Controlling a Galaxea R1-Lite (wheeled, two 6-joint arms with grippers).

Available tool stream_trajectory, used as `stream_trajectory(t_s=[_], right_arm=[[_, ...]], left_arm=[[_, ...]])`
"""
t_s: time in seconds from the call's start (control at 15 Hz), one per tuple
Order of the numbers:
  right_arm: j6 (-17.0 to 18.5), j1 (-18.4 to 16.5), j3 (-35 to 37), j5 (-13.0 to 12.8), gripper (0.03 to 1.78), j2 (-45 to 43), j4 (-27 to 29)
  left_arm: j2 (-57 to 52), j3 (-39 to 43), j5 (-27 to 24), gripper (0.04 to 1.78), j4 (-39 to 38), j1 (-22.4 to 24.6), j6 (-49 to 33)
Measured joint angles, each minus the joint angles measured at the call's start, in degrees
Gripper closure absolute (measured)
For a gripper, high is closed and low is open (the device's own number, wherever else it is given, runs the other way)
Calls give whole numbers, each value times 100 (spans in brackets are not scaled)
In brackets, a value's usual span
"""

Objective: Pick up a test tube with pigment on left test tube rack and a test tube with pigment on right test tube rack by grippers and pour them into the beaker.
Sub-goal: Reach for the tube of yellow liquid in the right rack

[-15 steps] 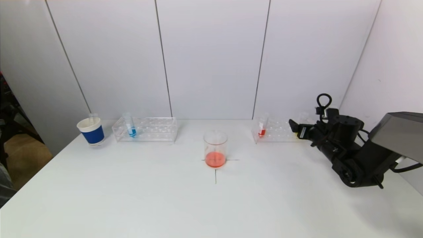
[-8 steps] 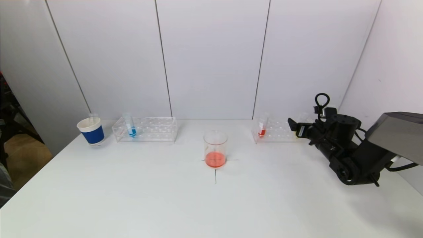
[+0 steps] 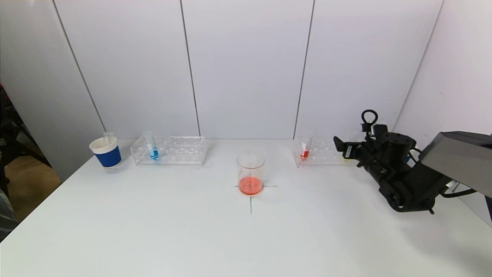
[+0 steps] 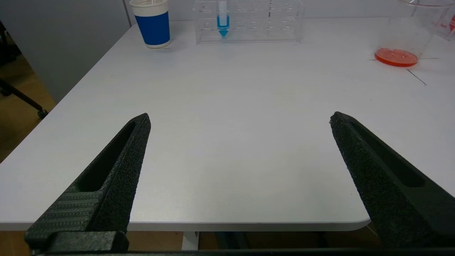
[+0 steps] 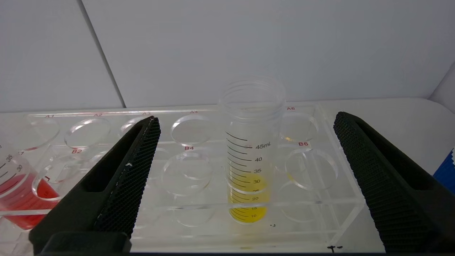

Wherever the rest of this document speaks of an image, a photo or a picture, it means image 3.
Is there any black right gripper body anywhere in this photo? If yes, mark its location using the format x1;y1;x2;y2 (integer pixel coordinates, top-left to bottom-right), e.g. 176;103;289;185
342;142;370;165

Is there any clear acrylic test tube rack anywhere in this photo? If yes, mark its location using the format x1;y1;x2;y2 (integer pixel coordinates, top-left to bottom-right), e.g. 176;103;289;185
292;135;364;168
130;136;208;167

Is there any test tube with red pigment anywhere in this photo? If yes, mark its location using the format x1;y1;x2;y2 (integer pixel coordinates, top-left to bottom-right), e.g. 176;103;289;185
300;131;313;161

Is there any clear glass beaker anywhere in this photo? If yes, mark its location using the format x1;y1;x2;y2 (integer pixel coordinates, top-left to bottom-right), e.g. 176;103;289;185
236;151;265;196

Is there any test tube with blue pigment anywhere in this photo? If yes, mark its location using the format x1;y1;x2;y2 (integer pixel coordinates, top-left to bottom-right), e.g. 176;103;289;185
144;131;160;161

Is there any clear plastic wrap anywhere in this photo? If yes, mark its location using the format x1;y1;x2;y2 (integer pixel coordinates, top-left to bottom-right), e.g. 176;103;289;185
0;185;20;242

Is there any thin black camera cable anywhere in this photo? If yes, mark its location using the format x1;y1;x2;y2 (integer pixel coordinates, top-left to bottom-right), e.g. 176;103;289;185
361;110;379;134

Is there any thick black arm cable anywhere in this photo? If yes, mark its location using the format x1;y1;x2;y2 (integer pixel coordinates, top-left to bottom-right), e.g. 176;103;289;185
439;187;477;199

